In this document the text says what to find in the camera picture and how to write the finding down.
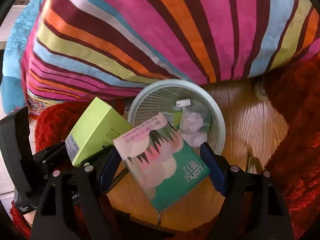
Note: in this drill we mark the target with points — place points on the red fluffy rug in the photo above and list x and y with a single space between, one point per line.
294 92

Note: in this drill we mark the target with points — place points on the white wall cabinet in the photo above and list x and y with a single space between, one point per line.
8 23

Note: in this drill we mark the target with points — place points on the white mesh waste basket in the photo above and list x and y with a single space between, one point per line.
187 107

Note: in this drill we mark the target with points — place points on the lime green box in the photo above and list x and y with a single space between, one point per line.
95 130

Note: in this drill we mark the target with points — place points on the teal pink tissue box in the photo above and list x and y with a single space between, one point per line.
162 163

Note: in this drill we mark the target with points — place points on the striped colourful bed cover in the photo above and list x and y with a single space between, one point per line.
82 49

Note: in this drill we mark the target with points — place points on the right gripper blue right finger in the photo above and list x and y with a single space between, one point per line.
217 165

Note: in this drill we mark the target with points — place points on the person's left hand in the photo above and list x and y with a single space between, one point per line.
29 218

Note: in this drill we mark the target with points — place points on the green white medicine box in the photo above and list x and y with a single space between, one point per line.
173 117

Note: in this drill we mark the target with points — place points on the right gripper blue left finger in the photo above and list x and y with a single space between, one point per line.
109 169

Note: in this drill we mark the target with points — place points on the blue patterned blanket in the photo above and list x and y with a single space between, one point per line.
11 85

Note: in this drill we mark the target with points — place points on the white plastic bag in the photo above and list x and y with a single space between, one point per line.
194 126

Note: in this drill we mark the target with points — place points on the white Cosnori box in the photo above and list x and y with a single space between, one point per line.
183 103

